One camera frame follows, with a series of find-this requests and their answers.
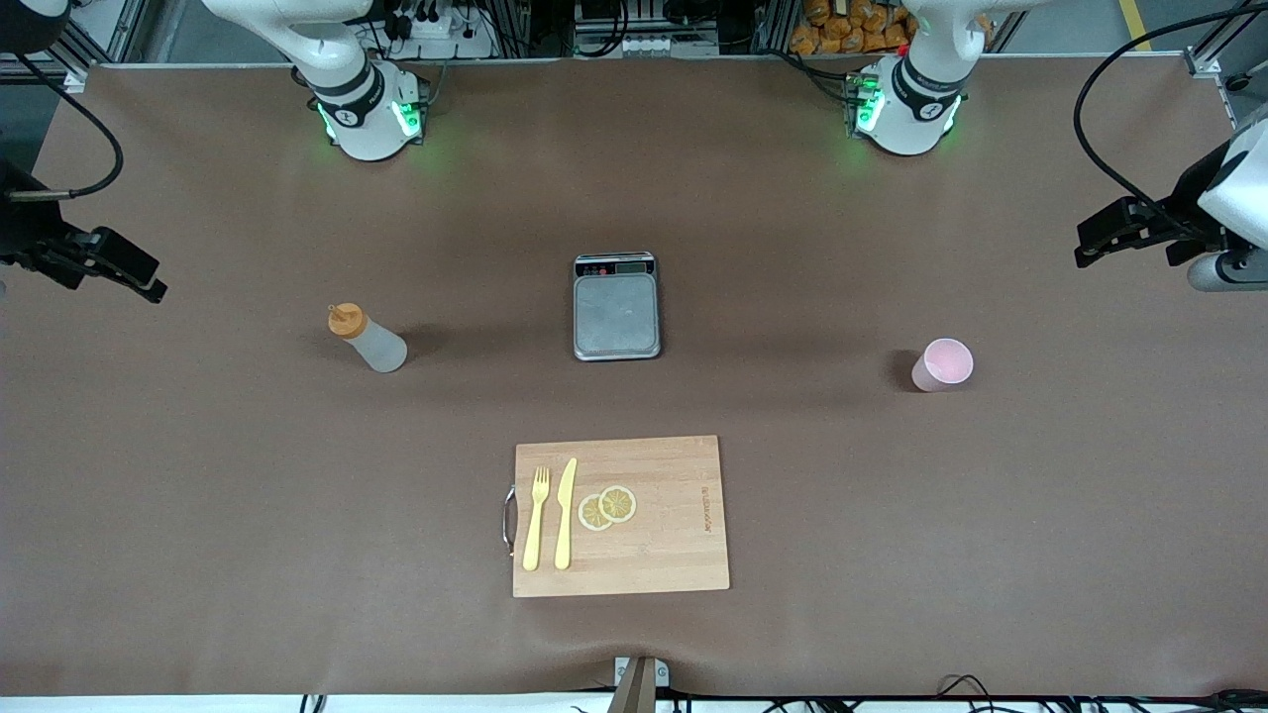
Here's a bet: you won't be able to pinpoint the pink plastic cup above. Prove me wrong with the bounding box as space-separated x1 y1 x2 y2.
910 338 975 393

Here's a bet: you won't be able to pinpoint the clear bottle orange cap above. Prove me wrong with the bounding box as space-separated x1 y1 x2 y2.
327 302 409 374

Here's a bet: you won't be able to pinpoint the orange snack packets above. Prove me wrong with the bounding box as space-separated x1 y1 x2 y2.
790 0 917 56

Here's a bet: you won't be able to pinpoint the white power strip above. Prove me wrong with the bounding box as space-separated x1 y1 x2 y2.
381 8 496 60

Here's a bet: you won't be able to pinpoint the yellow plastic fork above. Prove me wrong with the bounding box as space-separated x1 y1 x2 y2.
522 466 551 572

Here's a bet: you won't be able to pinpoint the steel kitchen scale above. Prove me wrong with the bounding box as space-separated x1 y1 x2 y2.
572 252 663 362

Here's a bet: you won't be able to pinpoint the white socket strip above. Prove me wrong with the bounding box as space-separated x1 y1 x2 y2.
575 32 720 58

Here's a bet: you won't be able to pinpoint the yellow plastic knife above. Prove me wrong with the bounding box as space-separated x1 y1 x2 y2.
554 457 579 571

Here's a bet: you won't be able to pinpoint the wooden cutting board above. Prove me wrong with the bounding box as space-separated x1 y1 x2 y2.
502 435 732 599

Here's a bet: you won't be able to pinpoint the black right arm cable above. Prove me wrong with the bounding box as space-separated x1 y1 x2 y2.
5 50 125 202

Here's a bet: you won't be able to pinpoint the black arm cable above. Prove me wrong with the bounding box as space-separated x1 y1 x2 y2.
1073 0 1268 234
5 50 125 202

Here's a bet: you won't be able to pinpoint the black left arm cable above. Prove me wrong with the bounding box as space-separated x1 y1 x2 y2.
1073 0 1268 234

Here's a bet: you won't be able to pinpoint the aluminium frame profile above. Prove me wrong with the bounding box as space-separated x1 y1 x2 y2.
1185 0 1268 130
0 0 150 95

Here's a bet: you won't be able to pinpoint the black base cable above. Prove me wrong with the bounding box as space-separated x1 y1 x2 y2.
768 48 855 105

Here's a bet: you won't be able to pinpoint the black cable loop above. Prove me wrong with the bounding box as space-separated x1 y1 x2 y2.
936 674 1004 713

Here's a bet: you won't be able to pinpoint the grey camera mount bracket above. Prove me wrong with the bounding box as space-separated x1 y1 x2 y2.
611 655 672 713

